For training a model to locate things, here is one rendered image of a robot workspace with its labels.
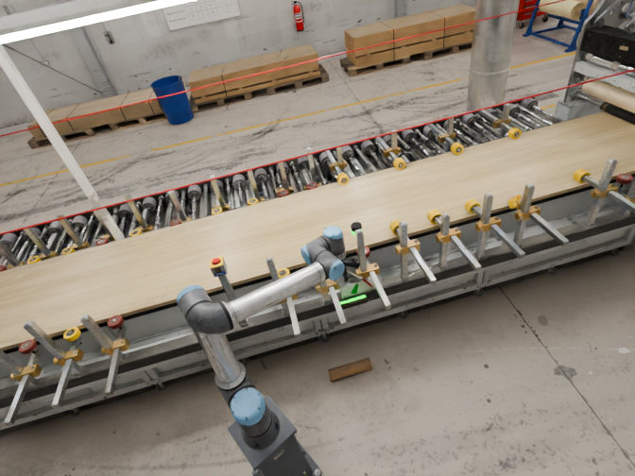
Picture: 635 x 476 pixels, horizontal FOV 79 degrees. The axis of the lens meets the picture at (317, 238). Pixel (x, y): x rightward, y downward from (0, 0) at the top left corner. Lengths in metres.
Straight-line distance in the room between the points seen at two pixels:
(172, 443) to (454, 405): 1.85
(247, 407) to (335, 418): 0.97
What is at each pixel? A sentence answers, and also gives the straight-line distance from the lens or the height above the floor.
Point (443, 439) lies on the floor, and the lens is 2.69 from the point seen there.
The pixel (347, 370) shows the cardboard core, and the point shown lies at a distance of 2.81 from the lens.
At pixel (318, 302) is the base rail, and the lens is 2.36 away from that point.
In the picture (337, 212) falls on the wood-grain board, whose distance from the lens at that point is 2.66.
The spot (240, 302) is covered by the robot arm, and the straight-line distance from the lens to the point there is 1.51.
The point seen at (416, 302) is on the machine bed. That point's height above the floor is 0.16.
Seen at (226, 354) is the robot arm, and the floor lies 1.08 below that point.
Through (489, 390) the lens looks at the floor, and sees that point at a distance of 2.87.
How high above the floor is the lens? 2.49
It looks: 40 degrees down
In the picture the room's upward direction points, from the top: 12 degrees counter-clockwise
